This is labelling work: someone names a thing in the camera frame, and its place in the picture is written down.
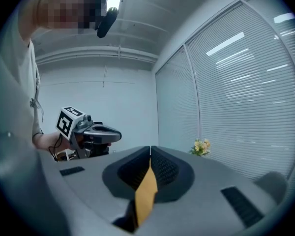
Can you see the yellow flower bouquet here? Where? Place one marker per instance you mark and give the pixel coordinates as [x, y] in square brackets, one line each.
[200, 147]

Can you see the person's beige shirt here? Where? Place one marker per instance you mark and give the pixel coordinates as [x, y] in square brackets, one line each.
[12, 95]

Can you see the grey shell chair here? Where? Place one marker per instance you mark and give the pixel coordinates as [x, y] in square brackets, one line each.
[270, 184]

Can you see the black head-mounted camera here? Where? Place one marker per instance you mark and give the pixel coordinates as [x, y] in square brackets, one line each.
[107, 23]

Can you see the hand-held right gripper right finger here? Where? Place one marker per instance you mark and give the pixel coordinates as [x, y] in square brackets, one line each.
[206, 200]

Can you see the person's left forearm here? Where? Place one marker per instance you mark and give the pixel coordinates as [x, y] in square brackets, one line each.
[46, 141]

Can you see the person's left hand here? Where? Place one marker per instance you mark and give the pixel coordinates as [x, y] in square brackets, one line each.
[80, 139]

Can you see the person's head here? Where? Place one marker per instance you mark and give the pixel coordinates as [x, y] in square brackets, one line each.
[64, 6]

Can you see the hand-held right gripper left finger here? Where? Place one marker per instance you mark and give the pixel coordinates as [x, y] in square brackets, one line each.
[88, 185]

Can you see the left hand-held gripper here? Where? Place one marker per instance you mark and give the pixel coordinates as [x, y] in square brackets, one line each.
[66, 124]

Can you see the white ceiling pipe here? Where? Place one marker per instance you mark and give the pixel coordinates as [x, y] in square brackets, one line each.
[96, 55]

